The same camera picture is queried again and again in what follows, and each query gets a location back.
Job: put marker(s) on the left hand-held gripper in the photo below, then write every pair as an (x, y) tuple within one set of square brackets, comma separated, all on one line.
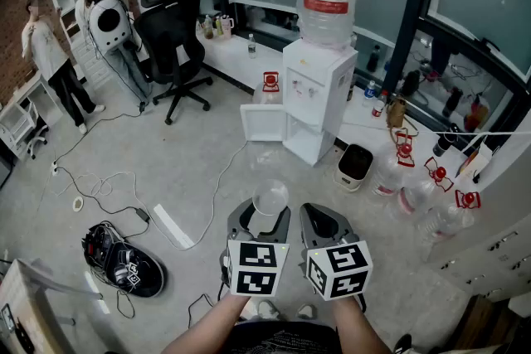
[(253, 269)]

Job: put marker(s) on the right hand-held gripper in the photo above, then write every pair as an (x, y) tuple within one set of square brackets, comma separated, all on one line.
[(340, 269)]

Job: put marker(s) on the clear plastic cup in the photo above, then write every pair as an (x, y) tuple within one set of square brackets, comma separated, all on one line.
[(270, 197)]

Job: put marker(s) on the white water dispenser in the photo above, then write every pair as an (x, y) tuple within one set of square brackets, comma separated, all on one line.
[(315, 66)]

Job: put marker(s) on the person's left forearm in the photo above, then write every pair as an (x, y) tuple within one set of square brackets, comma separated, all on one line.
[(211, 323)]

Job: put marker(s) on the person's right forearm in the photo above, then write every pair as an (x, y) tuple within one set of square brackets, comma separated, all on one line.
[(357, 323)]

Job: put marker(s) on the beige trash bin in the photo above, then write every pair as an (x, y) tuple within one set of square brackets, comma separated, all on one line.
[(354, 168)]

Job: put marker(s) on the person's right shoe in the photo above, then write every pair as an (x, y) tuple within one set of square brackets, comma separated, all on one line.
[(307, 311)]

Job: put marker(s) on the person's shoe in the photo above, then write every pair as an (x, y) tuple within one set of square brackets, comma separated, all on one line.
[(307, 311), (267, 308)]

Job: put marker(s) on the person's left shoe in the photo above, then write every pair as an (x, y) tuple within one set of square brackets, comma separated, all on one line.
[(267, 308)]

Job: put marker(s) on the white dispenser door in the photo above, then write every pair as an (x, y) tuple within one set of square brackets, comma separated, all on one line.
[(263, 122)]

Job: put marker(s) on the person's black shirt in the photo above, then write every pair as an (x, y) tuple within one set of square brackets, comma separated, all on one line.
[(282, 340)]

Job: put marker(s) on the black power adapter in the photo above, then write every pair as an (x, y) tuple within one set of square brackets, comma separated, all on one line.
[(142, 214)]

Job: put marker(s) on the black equipment case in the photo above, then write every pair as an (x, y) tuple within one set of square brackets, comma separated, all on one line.
[(145, 273)]

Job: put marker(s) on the red label white bottle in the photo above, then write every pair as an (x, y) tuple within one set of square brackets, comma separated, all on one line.
[(378, 108)]

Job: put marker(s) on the brown bag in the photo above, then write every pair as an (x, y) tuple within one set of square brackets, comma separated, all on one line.
[(396, 114)]

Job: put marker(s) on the blue label water bottle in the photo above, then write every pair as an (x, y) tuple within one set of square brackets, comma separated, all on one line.
[(370, 93)]

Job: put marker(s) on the black thermos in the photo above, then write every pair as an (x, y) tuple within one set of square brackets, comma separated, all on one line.
[(444, 143)]

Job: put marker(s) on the white drawer unit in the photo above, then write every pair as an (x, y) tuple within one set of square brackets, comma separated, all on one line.
[(489, 253)]

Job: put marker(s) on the white paper bag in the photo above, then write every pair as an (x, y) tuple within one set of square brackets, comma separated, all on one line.
[(477, 161)]

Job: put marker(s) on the clear green label bottle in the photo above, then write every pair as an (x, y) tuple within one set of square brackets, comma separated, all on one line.
[(251, 47)]

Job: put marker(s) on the dark soda bottle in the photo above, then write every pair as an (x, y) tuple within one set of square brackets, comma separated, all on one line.
[(373, 60)]

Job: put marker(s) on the tape roll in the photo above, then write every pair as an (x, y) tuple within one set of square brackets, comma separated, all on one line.
[(74, 204)]

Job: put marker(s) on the pink tumbler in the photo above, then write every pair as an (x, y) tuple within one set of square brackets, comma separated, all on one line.
[(227, 27)]

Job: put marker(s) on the green drink bottle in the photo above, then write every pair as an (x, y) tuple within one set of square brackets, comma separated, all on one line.
[(218, 27)]

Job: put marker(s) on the brown drink bottle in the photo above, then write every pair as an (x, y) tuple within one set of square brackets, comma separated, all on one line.
[(208, 29)]

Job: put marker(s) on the black office chair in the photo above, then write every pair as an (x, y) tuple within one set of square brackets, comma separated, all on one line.
[(170, 37)]

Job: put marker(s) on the white power strip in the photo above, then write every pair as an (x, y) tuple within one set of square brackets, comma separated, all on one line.
[(55, 168)]

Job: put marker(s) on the white swivel stool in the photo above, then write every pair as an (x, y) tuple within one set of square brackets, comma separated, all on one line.
[(37, 139)]

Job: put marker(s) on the white desk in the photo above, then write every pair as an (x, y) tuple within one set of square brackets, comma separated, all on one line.
[(29, 95)]

